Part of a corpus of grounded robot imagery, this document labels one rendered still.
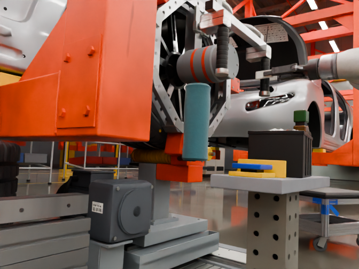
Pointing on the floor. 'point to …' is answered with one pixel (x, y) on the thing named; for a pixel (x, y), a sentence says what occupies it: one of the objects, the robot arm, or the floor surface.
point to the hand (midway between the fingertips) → (265, 76)
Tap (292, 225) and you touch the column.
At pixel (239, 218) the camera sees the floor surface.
